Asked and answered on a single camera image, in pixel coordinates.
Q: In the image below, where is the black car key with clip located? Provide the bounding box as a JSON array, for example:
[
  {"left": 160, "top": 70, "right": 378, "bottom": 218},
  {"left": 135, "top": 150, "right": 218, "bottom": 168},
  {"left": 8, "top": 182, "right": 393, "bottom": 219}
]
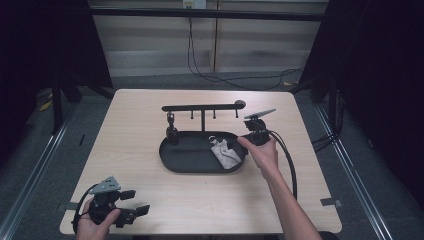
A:
[{"left": 165, "top": 112, "right": 180, "bottom": 147}]

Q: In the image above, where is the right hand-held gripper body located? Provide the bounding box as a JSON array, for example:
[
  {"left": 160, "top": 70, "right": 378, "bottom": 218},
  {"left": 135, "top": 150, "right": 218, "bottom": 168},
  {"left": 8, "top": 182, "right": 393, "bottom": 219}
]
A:
[{"left": 242, "top": 108, "right": 277, "bottom": 147}]

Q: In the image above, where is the black cable bundle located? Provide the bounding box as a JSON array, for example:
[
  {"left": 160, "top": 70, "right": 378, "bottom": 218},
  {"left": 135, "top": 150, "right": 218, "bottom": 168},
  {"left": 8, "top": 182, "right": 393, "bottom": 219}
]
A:
[{"left": 311, "top": 89, "right": 346, "bottom": 154}]

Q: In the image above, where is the hand-held gripper cable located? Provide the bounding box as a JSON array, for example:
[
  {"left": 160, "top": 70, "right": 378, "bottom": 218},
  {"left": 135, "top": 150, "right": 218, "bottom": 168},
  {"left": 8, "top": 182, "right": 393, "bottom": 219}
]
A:
[
  {"left": 267, "top": 129, "right": 298, "bottom": 202},
  {"left": 72, "top": 183, "right": 99, "bottom": 234}
]

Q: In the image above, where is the black key rack with tray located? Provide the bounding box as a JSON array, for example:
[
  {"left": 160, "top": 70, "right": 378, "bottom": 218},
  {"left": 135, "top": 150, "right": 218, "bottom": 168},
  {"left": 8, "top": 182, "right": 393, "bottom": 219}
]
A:
[{"left": 158, "top": 99, "right": 249, "bottom": 175}]

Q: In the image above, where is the grey patterned key pouch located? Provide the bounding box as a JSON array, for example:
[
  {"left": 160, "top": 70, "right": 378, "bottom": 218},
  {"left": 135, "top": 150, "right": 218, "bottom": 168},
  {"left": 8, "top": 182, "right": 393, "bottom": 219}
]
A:
[{"left": 208, "top": 134, "right": 244, "bottom": 170}]

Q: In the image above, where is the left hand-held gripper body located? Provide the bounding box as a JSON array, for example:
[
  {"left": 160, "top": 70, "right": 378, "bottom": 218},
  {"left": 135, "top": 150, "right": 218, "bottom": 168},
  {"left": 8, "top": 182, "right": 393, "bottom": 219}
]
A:
[{"left": 87, "top": 175, "right": 138, "bottom": 229}]

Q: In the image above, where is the metal floor rail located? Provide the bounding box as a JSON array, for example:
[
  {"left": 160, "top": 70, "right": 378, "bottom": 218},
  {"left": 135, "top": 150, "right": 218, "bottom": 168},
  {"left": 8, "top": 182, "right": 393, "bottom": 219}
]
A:
[
  {"left": 0, "top": 108, "right": 79, "bottom": 240},
  {"left": 314, "top": 103, "right": 393, "bottom": 240}
]

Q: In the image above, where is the right hand-held gripper cable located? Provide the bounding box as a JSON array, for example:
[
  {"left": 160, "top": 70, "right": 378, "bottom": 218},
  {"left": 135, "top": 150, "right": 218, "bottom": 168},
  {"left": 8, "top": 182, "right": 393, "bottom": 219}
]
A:
[{"left": 267, "top": 129, "right": 298, "bottom": 202}]

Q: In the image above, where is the long black floor cable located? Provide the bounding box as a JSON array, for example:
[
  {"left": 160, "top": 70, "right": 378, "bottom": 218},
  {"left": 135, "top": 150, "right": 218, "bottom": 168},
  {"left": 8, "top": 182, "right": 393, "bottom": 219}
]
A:
[{"left": 186, "top": 16, "right": 305, "bottom": 92}]

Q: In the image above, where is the person's right hand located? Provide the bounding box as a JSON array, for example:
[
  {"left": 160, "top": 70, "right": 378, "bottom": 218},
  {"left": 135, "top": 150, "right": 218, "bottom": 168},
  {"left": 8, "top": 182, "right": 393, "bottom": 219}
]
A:
[{"left": 236, "top": 134, "right": 280, "bottom": 180}]

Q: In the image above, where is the person's left hand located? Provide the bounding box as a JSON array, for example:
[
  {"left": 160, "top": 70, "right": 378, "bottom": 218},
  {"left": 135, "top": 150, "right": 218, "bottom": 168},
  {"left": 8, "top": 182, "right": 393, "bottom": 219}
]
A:
[{"left": 76, "top": 199, "right": 122, "bottom": 240}]

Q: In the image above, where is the white wall power outlet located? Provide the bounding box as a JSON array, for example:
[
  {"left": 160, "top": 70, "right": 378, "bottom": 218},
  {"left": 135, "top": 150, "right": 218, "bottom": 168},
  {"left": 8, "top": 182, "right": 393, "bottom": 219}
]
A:
[{"left": 181, "top": 0, "right": 208, "bottom": 10}]

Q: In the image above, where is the left hand-held gripper cable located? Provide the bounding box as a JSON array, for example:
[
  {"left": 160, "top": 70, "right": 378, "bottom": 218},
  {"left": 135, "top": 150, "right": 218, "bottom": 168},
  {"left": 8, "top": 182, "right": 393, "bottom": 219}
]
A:
[{"left": 72, "top": 183, "right": 99, "bottom": 234}]

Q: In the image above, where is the grey tape strip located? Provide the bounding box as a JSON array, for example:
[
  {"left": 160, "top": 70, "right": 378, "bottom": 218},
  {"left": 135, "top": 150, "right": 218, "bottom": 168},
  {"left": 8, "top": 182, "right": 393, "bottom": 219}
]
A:
[
  {"left": 319, "top": 196, "right": 344, "bottom": 208},
  {"left": 55, "top": 201, "right": 80, "bottom": 212}
]

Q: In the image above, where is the black horizontal frame bar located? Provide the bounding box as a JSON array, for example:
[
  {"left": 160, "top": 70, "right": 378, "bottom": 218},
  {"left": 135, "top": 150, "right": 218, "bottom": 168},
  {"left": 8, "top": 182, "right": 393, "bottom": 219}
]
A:
[{"left": 89, "top": 7, "right": 327, "bottom": 23}]

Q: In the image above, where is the black stand leg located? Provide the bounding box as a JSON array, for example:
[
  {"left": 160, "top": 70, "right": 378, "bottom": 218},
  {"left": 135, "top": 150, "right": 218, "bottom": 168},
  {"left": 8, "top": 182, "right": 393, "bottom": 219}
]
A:
[{"left": 50, "top": 74, "right": 65, "bottom": 136}]

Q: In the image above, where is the dark curtain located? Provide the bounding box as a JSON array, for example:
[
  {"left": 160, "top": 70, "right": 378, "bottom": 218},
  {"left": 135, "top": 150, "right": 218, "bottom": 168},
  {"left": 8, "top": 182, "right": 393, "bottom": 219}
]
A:
[
  {"left": 0, "top": 0, "right": 114, "bottom": 169},
  {"left": 289, "top": 0, "right": 424, "bottom": 211}
]

